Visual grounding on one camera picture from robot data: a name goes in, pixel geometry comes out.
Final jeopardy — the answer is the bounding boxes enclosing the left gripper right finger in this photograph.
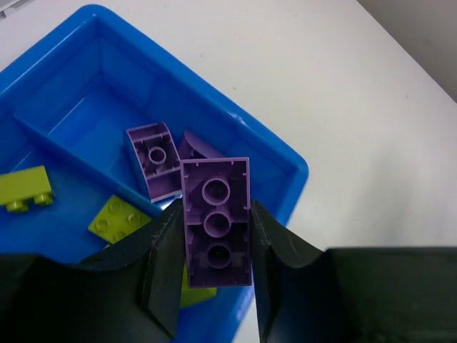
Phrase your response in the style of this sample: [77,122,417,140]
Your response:
[251,201,456,342]

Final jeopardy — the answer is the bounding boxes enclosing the small lime lego brick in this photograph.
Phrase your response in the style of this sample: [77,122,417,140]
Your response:
[88,195,152,244]

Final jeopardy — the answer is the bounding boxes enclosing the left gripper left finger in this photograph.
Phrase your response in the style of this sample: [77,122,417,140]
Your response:
[1,199,185,342]

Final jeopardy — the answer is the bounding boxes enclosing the purple butterfly lego brick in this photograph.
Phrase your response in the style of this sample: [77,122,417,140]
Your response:
[178,130,224,160]

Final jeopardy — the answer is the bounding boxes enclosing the blue plastic sorting bin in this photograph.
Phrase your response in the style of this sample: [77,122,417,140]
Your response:
[1,5,308,342]

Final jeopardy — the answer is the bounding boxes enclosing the lime two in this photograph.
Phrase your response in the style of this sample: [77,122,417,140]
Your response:
[1,166,54,213]

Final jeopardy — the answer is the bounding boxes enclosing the purple paw lego brick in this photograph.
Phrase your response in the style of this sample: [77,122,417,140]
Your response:
[124,122,181,202]

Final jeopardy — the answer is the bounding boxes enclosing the lime sloped lego brick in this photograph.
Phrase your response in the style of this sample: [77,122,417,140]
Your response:
[179,264,217,309]

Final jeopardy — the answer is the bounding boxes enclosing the purple curved lego brick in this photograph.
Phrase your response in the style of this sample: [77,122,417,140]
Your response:
[181,157,251,288]

